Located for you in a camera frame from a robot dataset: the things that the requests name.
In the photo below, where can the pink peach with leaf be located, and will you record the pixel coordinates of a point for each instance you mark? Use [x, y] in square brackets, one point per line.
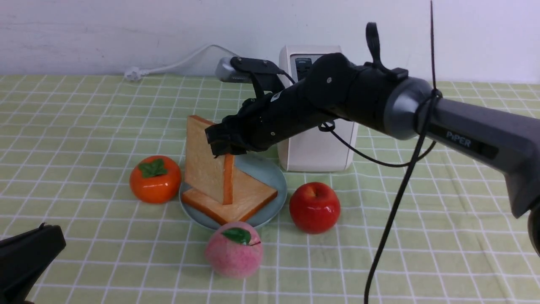
[232, 259]

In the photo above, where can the black robot arm left side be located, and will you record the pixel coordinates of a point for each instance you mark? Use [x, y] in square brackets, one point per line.
[23, 259]

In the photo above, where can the light blue round plate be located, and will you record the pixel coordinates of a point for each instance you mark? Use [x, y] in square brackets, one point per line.
[266, 172]

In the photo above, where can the red apple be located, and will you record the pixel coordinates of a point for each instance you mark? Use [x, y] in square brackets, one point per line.
[314, 208]

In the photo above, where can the orange persimmon with green leaf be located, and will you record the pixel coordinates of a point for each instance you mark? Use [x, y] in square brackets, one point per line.
[155, 179]

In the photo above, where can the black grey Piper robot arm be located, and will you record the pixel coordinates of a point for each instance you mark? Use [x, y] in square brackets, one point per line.
[400, 106]

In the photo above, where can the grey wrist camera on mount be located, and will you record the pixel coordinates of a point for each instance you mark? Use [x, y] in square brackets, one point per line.
[263, 75]

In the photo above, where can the toasted bread slice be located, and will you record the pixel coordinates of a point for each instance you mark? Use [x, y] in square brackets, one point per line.
[249, 196]
[213, 176]

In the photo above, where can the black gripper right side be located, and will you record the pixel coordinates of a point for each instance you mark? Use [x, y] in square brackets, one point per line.
[273, 119]

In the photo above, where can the green checkered tablecloth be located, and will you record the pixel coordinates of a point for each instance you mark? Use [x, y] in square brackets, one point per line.
[69, 143]

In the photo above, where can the white two-slot toaster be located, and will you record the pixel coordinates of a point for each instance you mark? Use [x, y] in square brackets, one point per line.
[311, 151]

